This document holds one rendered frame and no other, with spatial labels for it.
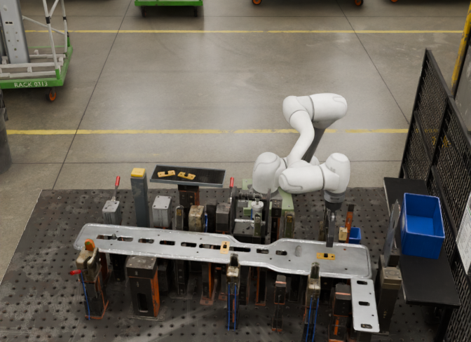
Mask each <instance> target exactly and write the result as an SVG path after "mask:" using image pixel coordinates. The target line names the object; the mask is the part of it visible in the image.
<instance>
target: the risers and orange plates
mask: <svg viewBox="0 0 471 342"><path fill-rule="evenodd" d="M157 263H158V267H157V276H158V290H159V296H168V294H169V292H170V288H171V285H172V278H171V267H170V259H164V258H157ZM250 280H251V267H250V268H249V270H248V266H240V289H239V294H238V301H239V305H242V306H246V305H248V301H249V295H250Z"/></svg>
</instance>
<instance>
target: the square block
mask: <svg viewBox="0 0 471 342"><path fill-rule="evenodd" d="M401 285H402V276H401V272H400V268H395V267H387V266H383V267H382V269H381V274H380V282H379V285H378V291H377V295H376V307H377V313H378V324H379V330H380V331H379V332H373V334H372V335H377V336H389V329H390V324H391V320H392V317H393V312H394V309H395V304H396V300H397V295H398V292H399V289H400V287H401Z"/></svg>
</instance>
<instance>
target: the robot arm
mask: <svg viewBox="0 0 471 342"><path fill-rule="evenodd" d="M282 112H283V114H284V117H285V118H286V120H287V122H288V123H289V124H290V125H291V126H292V127H293V128H294V129H295V130H297V131H298V132H299V133H300V134H301V136H300V138H299V139H298V141H297V142H296V144H295V145H294V148H293V149H292V151H291V152H290V154H289V155H288V156H287V157H285V158H280V157H279V156H278V155H276V154H274V153H271V152H266V153H262V154H261V155H259V156H258V158H257V159H256V161H255V163H254V167H253V173H252V184H248V185H247V187H248V190H250V194H253V193H255V194H256V193H258V194H259V195H260V194H261V195H263V196H266V197H267V193H268V189H271V199H278V200H283V197H282V196H281V195H280V192H279V190H278V187H279V186H280V187H281V189H282V190H283V191H285V192H287V193H310V192H314V191H319V190H324V198H325V207H326V208H327V216H326V222H325V227H329V229H328V234H327V235H326V236H327V241H326V247H333V243H334V232H335V223H336V215H337V211H336V210H339V209H340V208H341V206H342V202H343V201H344V199H345V194H346V187H347V185H348V182H349V179H350V161H349V160H348V158H347V157H346V156H345V155H343V154H342V153H333V154H332V155H331V156H330V157H328V159H327V160H326V163H323V164H321V165H320V163H319V161H318V159H317V158H316V157H315V156H314V153H315V151H316V149H317V147H318V144H319V143H320V140H321V138H322V136H323V134H324V132H325V129H326V128H328V127H329V126H330V125H331V124H332V123H334V122H335V121H336V120H339V119H341V118H343V117H344V116H345V115H346V112H347V103H346V100H345V98H344V97H342V96H340V95H337V94H333V93H322V94H316V95H309V96H302V97H297V96H289V97H286V98H285V99H284V101H283V104H282Z"/></svg>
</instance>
